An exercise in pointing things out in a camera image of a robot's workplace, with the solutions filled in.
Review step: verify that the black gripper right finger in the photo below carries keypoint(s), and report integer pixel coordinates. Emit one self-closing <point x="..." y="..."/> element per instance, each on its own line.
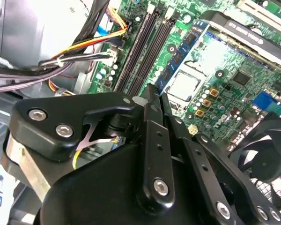
<point x="199" y="161"/>

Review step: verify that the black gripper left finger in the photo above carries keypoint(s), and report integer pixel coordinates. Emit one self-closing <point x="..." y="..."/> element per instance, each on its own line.
<point x="49" y="117"/>

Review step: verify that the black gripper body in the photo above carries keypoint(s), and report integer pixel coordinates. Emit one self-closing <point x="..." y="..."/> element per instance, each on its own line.
<point x="96" y="194"/>

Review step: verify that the blue RAM stick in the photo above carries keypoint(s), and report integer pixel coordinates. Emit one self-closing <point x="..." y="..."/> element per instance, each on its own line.
<point x="178" y="56"/>

